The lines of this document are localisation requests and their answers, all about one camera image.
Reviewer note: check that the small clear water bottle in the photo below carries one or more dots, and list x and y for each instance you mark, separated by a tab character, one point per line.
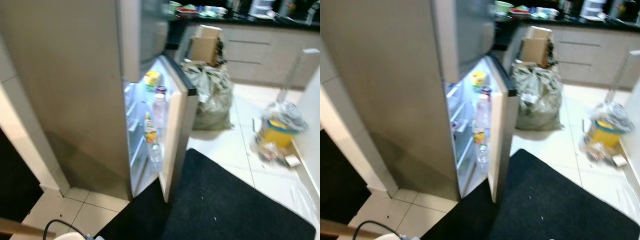
155	156
482	155

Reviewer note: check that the tall cardboard box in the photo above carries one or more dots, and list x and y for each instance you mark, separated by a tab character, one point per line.
206	45
536	47

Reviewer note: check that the dark can with red top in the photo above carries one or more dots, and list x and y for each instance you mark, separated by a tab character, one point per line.
161	90
486	90

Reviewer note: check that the grey fridge lower door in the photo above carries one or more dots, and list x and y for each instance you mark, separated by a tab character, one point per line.
177	130
502	130

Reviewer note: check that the large clear water bottle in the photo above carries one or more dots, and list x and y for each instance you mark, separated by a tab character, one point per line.
482	112
159	112

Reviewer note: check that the grey-green sack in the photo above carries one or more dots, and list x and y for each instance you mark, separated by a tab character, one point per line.
539	97
212	95

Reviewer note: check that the green bowl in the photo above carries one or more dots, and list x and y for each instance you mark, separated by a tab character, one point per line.
502	7
174	7

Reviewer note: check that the beige kitchen cabinet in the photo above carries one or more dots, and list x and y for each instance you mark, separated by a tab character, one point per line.
595	55
270	55

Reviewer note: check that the black kitchen counter top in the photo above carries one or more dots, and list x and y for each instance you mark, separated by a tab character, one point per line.
250	23
575	24

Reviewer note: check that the clear plastic tub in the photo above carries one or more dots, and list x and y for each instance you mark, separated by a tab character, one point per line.
545	12
215	11

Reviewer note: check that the black floor mat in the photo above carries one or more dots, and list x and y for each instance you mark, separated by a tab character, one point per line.
220	205
342	180
550	205
17	180

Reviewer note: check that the red dish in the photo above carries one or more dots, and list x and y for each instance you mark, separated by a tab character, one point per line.
189	9
522	10

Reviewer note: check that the pale grey upright bar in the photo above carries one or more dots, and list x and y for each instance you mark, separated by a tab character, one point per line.
299	70
625	70

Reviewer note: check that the yellow bin in plastic bag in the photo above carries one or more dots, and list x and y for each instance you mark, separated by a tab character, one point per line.
605	132
280	131

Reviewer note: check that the white stacked container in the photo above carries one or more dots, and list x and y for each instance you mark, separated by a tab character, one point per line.
261	7
593	7

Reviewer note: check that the small white box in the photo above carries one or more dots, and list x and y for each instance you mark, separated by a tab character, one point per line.
292	161
620	160

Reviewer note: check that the orange juice bottle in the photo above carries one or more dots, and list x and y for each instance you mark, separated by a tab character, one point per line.
478	134
150	129

